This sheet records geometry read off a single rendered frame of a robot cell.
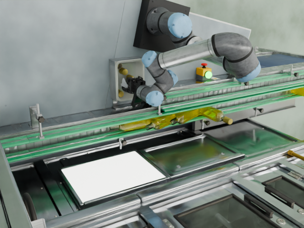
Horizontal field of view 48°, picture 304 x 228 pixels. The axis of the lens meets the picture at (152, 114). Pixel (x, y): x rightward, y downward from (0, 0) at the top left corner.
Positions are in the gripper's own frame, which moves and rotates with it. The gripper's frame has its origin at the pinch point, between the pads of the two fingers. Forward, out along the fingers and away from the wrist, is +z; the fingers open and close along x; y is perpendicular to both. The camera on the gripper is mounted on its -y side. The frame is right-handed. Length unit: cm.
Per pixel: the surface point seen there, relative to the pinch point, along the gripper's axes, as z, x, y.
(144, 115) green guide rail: -12.5, -6.1, -14.4
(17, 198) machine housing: -92, 71, 4
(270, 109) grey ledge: -7, -113, -28
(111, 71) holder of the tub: 1.1, 7.8, 8.5
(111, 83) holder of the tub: 1.6, 7.6, 1.7
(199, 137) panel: -22, -38, -30
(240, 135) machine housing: -26, -67, -32
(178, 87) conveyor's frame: -7.7, -30.5, -2.4
